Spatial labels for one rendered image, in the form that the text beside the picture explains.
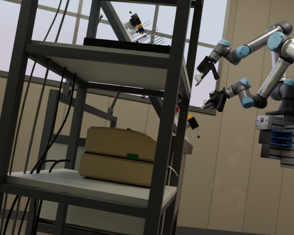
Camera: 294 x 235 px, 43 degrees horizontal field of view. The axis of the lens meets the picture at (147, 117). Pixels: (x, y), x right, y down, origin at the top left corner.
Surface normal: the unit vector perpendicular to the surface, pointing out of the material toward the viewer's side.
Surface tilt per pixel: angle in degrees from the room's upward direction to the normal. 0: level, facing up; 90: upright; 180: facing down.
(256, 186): 90
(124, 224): 90
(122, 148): 90
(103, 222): 90
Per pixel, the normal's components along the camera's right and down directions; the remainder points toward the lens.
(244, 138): 0.25, -0.04
